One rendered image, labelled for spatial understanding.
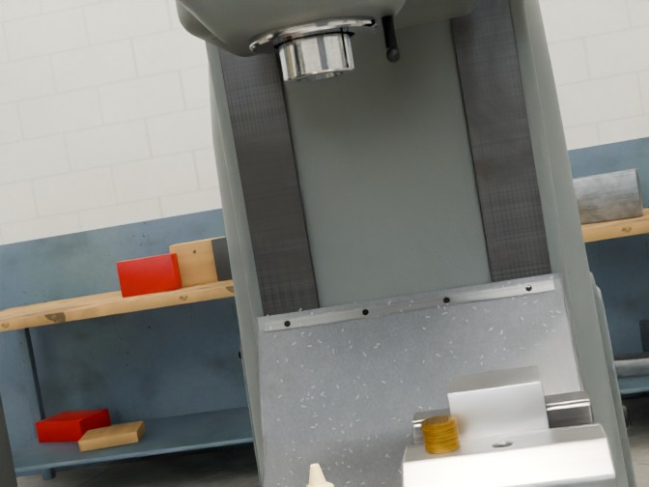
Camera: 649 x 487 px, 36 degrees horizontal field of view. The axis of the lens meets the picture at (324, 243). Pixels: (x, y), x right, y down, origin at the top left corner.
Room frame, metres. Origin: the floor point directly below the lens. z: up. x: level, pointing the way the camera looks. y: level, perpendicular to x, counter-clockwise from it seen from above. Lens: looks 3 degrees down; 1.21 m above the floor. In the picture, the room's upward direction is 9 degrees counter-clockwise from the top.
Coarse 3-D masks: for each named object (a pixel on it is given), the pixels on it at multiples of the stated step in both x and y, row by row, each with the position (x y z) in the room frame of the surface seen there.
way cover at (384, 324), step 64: (256, 320) 1.06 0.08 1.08; (320, 320) 1.04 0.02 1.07; (384, 320) 1.03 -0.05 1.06; (448, 320) 1.02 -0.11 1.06; (512, 320) 1.00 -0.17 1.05; (320, 384) 1.02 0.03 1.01; (384, 384) 1.00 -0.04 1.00; (448, 384) 0.99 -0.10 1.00; (576, 384) 0.96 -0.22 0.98; (320, 448) 0.99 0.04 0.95; (384, 448) 0.97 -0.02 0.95
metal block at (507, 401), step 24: (456, 384) 0.67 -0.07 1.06; (480, 384) 0.65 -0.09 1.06; (504, 384) 0.64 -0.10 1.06; (528, 384) 0.63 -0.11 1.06; (456, 408) 0.64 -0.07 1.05; (480, 408) 0.64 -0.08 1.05; (504, 408) 0.64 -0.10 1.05; (528, 408) 0.63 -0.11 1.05; (480, 432) 0.64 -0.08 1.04; (504, 432) 0.64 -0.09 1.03
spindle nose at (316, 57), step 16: (336, 32) 0.66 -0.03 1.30; (288, 48) 0.66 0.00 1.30; (304, 48) 0.65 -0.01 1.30; (320, 48) 0.65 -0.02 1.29; (336, 48) 0.66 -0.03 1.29; (352, 48) 0.67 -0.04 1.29; (288, 64) 0.66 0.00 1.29; (304, 64) 0.65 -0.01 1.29; (320, 64) 0.65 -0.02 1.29; (336, 64) 0.65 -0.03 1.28; (352, 64) 0.67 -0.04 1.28; (288, 80) 0.67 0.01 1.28; (304, 80) 0.69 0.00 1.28
